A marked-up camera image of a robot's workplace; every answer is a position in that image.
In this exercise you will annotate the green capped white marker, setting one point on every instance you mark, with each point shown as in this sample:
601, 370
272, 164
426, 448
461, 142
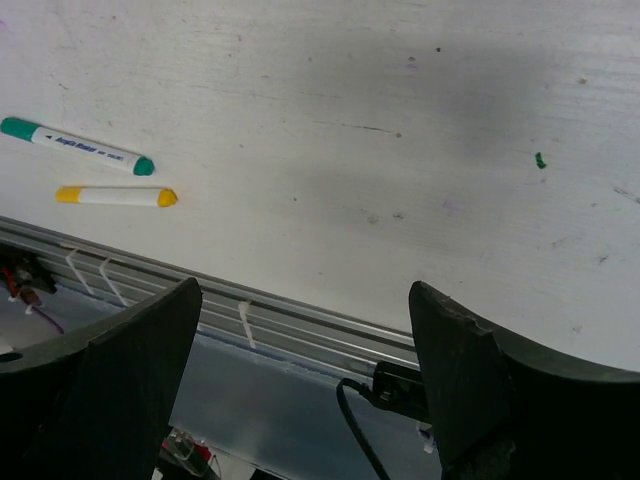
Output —
133, 163

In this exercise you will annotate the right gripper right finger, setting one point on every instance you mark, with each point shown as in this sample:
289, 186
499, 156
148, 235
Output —
505, 407

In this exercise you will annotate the yellow capped white marker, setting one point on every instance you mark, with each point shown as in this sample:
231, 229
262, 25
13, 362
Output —
126, 196

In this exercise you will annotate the aluminium frame rail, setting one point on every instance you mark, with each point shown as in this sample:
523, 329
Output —
231, 313

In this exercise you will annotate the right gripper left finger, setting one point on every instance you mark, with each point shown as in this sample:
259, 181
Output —
95, 403

